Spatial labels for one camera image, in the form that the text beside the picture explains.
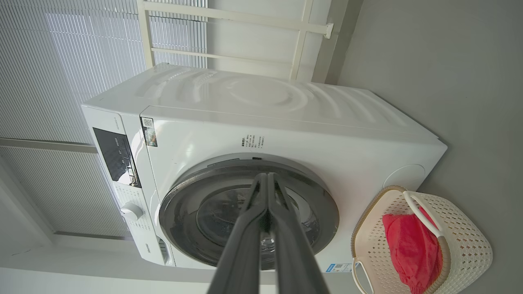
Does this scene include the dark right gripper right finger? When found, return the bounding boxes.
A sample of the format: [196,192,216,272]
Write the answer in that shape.
[268,172,331,294]

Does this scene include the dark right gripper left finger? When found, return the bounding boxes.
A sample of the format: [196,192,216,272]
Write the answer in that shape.
[206,172,269,294]

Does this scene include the grey round washing machine door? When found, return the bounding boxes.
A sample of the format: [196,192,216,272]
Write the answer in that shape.
[158,159,340,271]

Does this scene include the red garment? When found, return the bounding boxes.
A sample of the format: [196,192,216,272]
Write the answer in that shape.
[382,206,444,294]

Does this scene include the white front-load washing machine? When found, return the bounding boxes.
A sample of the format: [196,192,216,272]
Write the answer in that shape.
[80,62,448,274]

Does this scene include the cream perforated laundry basket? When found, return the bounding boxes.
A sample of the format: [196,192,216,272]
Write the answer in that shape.
[350,185,494,294]

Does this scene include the blue energy label sticker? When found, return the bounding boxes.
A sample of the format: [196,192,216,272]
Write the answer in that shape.
[325,262,360,274]

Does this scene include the printed instruction text sticker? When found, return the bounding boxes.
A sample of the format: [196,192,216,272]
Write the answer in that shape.
[241,134,266,150]

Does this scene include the white washer dial knob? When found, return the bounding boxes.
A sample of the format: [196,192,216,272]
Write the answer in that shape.
[120,202,144,222]

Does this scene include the dark QR code sticker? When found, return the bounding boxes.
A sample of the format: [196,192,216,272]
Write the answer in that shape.
[141,117,158,147]

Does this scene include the black washer control panel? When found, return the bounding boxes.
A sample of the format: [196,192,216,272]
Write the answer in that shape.
[92,127,142,189]

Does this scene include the white window blinds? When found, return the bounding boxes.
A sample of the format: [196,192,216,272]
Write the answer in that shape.
[0,0,210,238]

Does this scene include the cream metal rack frame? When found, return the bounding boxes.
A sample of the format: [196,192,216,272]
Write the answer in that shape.
[136,0,335,82]

